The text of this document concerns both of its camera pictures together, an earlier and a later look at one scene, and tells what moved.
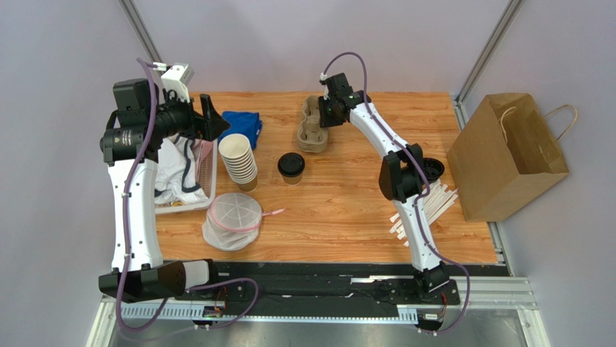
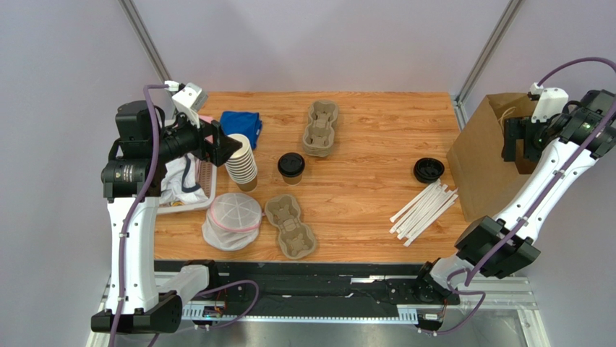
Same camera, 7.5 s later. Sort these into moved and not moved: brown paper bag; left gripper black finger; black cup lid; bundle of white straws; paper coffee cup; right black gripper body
Moved: left gripper black finger; right black gripper body
Not moved: black cup lid; brown paper bag; bundle of white straws; paper coffee cup
